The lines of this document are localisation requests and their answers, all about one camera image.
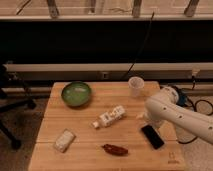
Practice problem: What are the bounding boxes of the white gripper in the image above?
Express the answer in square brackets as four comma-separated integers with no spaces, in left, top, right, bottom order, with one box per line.
[136,112,164,129]

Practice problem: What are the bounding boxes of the black eraser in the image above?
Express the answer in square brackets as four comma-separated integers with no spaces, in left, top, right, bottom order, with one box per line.
[141,125,164,149]

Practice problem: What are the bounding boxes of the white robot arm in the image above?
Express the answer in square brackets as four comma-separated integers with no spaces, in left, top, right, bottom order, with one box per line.
[138,86,213,145]

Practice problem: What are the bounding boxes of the white sponge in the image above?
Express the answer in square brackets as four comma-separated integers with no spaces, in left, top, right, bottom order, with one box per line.
[54,129,75,153]

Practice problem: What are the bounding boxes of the clear plastic cup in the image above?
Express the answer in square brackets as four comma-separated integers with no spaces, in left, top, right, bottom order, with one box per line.
[128,76,145,97]

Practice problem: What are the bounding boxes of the white plastic bottle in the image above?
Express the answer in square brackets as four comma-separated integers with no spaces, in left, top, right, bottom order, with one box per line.
[92,106,126,129]

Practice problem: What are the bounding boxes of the green bowl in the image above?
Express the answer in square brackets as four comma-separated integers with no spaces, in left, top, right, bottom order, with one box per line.
[61,81,92,107]

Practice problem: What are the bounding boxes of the black office chair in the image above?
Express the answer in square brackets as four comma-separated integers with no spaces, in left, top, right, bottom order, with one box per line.
[0,64,36,150]

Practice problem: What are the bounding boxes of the black floor cables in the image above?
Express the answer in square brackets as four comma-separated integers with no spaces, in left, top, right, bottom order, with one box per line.
[171,74,213,145]

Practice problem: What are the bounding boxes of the black hanging cable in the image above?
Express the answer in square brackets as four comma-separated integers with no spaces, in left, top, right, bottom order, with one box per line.
[120,11,156,82]

